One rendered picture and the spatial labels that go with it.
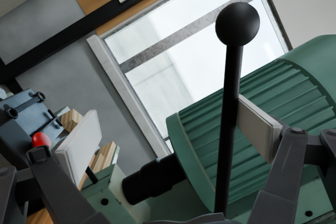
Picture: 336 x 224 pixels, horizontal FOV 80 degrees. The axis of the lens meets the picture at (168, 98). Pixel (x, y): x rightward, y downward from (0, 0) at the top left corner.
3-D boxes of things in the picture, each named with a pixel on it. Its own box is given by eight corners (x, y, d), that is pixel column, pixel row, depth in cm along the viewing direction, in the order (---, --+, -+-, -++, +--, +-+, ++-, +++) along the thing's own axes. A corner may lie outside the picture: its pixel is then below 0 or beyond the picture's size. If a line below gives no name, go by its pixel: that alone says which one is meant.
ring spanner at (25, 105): (39, 91, 38) (41, 90, 38) (46, 100, 38) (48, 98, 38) (0, 111, 28) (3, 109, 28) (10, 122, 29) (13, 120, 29)
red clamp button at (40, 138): (37, 130, 30) (43, 127, 30) (50, 145, 31) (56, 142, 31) (25, 140, 28) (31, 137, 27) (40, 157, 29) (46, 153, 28)
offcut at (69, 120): (61, 114, 57) (72, 108, 57) (73, 122, 61) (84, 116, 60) (60, 126, 54) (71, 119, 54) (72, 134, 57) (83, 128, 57)
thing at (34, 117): (12, 96, 37) (37, 81, 36) (52, 142, 40) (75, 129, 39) (-61, 129, 24) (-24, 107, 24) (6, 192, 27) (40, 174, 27)
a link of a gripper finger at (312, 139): (299, 149, 11) (351, 144, 11) (257, 114, 16) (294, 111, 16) (296, 171, 12) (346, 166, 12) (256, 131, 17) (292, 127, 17)
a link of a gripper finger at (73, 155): (77, 190, 13) (65, 191, 13) (102, 137, 20) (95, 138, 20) (65, 150, 12) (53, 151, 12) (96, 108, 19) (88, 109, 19)
